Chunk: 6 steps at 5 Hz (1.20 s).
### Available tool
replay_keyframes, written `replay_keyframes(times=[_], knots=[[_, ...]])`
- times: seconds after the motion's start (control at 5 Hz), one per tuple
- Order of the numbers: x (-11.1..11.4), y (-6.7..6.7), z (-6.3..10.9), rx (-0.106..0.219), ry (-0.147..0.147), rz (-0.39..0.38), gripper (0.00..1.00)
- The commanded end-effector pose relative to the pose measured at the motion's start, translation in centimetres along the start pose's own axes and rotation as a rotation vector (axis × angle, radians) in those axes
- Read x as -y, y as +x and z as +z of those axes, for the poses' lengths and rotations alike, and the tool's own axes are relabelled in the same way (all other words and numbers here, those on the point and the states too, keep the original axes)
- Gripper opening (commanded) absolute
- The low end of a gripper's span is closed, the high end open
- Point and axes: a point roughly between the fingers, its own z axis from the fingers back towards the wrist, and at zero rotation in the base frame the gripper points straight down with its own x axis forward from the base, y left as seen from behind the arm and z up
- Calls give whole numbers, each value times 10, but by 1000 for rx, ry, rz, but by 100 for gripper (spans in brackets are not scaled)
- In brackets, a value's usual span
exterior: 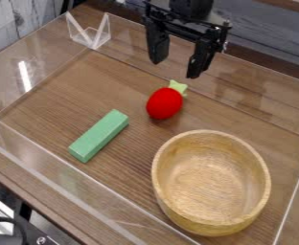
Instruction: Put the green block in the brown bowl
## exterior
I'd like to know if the black metal table frame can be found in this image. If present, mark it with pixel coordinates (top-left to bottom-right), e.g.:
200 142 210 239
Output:
14 200 60 245

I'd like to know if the clear acrylic tray enclosure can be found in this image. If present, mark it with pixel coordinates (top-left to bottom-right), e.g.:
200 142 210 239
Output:
0 14 299 245

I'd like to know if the black cable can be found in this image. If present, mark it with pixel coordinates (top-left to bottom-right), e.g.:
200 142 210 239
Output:
0 216 29 245

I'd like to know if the red plush strawberry toy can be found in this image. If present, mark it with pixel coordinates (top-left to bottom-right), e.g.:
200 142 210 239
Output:
145 79 188 120

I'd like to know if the clear acrylic corner bracket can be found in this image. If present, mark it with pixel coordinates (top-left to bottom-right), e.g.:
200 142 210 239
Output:
65 12 111 50

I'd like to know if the green rectangular block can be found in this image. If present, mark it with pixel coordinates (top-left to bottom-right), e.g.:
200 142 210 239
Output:
69 109 129 163

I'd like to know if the brown wooden bowl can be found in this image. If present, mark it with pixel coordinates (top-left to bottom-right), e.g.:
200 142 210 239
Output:
151 130 271 237

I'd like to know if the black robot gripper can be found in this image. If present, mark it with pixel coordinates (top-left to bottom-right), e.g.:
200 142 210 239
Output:
143 0 232 79

